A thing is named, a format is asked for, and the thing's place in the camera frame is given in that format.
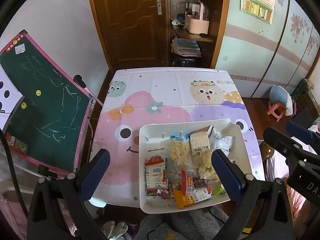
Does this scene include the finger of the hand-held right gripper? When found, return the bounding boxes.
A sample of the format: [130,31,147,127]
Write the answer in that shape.
[263,127,315,163]
[286,121,320,145]

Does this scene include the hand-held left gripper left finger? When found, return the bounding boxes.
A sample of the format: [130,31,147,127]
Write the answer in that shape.
[26,148,111,240]

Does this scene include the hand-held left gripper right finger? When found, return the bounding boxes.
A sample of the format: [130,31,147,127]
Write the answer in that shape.
[211,149,293,240]

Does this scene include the yellow rice cracker packet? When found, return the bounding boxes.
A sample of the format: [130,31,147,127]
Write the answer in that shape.
[199,150,220,180]
[169,140,190,167]

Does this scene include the dark chocolate snack packet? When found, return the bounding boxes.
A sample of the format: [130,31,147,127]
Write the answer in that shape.
[194,175,210,188]

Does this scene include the red edged white packet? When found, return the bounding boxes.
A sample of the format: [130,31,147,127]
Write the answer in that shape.
[181,170,195,195]

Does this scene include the cream wafer bar packet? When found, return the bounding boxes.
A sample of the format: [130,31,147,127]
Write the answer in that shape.
[189,129,210,168]

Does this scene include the orange white snack packet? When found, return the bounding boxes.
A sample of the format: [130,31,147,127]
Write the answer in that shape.
[173,189,212,209]

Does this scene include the brown nut snack packet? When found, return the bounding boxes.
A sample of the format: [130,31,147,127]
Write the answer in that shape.
[166,171,183,192]

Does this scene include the red white barcode packet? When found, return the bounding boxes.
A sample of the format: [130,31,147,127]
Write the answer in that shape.
[144,156,167,188]

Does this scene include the small blue white packet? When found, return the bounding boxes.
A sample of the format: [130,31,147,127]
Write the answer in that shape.
[170,134,190,142]

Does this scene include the dark brown snack packet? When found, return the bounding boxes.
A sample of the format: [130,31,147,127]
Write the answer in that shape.
[146,187,175,200]

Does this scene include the white plastic tray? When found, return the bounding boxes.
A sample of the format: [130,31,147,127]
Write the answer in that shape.
[139,118,253,214]

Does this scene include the dark wooden cabinet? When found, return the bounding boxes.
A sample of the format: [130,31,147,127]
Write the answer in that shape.
[291,79,320,125]

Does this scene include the white round object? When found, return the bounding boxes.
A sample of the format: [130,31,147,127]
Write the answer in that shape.
[89,197,107,208]

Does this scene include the pink plastic stool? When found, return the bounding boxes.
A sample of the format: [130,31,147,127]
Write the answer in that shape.
[267,102,287,122]

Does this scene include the blue plush pillow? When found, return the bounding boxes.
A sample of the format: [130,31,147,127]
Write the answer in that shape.
[269,85,294,116]

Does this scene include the grey plush slippers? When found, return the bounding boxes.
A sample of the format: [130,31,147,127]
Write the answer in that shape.
[102,220,129,239]

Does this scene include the grey fleece clothing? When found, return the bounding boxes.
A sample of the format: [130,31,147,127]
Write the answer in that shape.
[135,205,238,240]

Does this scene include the floral sliding wardrobe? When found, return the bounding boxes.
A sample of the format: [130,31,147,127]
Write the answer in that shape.
[215,0,320,98]

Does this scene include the pink framed green chalkboard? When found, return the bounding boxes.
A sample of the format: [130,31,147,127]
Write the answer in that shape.
[0,29,104,177]

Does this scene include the pink quilted cloth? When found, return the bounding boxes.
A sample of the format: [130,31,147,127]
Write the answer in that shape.
[0,192,33,240]

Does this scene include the cartoon printed tablecloth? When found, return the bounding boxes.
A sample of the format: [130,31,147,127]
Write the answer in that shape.
[89,67,266,208]

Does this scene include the white board with black dots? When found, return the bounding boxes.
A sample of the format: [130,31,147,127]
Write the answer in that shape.
[0,69,25,128]

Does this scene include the black bag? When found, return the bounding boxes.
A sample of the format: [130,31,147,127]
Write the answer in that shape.
[174,55,199,68]

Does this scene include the stack of folded cloths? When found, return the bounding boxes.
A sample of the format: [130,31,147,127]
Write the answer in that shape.
[171,37,202,57]

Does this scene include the brown wooden shelf unit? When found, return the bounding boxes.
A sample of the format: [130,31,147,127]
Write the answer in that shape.
[166,0,232,69]

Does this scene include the pink storage basket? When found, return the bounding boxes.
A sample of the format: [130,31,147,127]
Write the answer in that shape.
[184,1,210,35]

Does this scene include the brown wooden door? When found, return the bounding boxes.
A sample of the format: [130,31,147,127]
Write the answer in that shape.
[85,0,173,70]

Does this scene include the wooden bed frame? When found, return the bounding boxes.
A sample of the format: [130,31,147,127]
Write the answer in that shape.
[260,142,275,160]

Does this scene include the black cable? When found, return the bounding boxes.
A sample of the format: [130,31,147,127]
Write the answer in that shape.
[0,130,29,218]

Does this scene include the wall calendar poster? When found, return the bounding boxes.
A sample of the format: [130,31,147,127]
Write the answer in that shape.
[240,0,275,25]

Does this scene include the metal door handle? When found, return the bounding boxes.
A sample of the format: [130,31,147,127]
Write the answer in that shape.
[149,0,162,15]

